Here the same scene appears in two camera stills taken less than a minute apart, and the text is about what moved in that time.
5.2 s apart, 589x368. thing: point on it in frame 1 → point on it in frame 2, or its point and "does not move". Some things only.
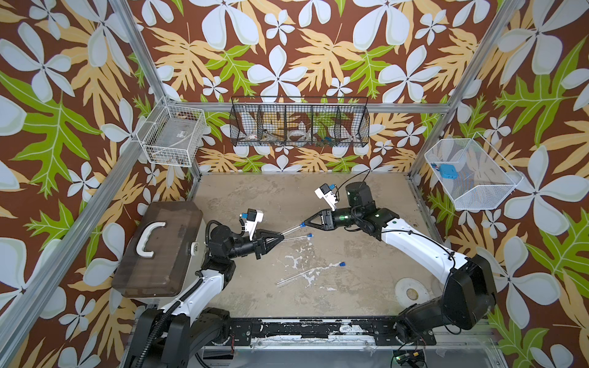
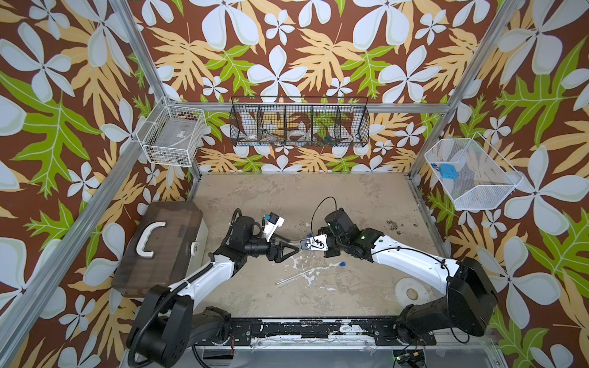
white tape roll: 409,291 does not move
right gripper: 328,220 → 329,253
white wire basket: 172,134 does not move
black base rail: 315,332 does not move
